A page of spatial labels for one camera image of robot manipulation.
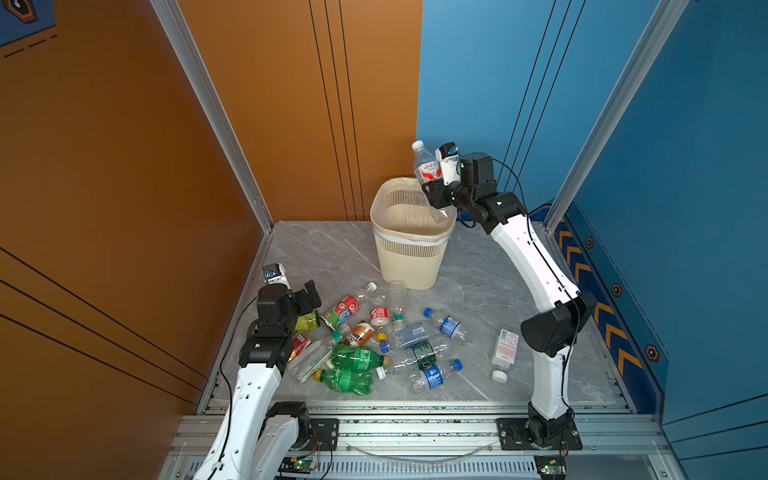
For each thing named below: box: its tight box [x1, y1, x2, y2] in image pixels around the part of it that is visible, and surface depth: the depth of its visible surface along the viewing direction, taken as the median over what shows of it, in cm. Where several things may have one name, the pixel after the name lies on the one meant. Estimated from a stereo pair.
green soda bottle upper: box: [330, 344, 390, 371], surface depth 82 cm
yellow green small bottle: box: [294, 310, 319, 332], surface depth 89 cm
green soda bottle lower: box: [314, 368, 373, 396], surface depth 81 cm
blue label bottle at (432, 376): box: [411, 359, 463, 390], surface depth 79 cm
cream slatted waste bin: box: [370, 177, 457, 291], surface depth 94 cm
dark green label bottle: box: [411, 342, 436, 369], surface depth 82 cm
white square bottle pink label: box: [491, 328, 519, 384], surface depth 84 cm
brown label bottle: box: [342, 320, 375, 347], surface depth 87 cm
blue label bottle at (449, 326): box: [424, 308, 467, 340], surface depth 89 cm
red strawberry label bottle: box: [320, 296, 360, 331], surface depth 92 cm
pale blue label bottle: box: [393, 322, 430, 348], surface depth 87 cm
